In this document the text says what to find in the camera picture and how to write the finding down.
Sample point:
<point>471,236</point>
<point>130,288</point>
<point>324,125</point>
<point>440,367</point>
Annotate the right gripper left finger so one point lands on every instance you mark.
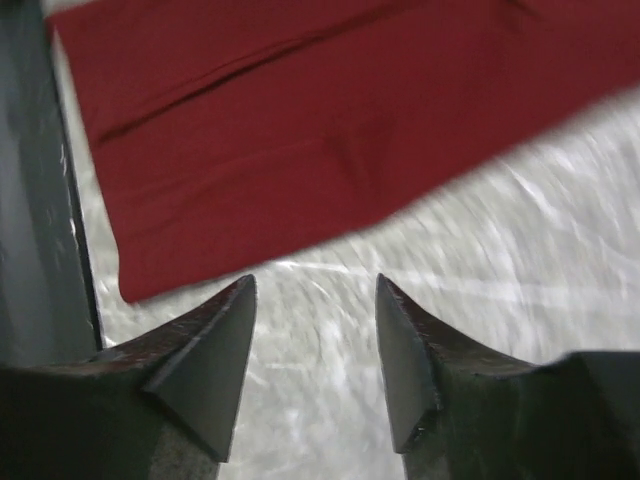
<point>160,406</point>

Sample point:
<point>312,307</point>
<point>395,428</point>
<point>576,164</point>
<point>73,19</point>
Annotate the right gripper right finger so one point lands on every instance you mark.
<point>461,410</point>

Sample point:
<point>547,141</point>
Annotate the dark red t-shirt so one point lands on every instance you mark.
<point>228,133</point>

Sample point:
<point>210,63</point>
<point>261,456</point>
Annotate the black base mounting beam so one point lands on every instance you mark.
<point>49,313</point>

